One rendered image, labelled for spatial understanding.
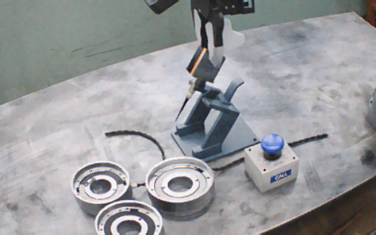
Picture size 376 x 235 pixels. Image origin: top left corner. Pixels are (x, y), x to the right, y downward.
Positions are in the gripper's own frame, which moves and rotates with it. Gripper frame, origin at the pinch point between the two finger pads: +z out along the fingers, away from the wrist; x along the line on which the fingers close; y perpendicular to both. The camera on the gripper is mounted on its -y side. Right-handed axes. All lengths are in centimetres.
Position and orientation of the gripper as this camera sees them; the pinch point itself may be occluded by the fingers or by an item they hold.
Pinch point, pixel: (208, 57)
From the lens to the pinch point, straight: 88.3
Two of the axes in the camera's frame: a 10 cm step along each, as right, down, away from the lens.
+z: 0.6, 8.1, 5.8
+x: -3.8, -5.2, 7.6
